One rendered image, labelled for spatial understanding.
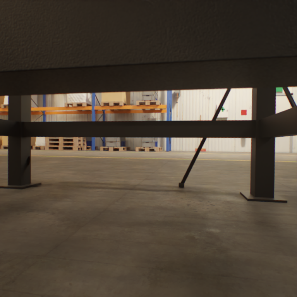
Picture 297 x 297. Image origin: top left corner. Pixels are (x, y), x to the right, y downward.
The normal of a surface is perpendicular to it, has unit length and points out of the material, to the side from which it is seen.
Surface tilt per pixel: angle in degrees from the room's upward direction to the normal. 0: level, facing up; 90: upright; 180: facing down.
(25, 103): 90
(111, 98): 90
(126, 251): 0
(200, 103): 90
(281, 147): 90
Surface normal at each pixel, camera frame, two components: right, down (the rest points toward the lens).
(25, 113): 0.98, 0.01
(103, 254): 0.01, -1.00
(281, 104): -0.18, 0.01
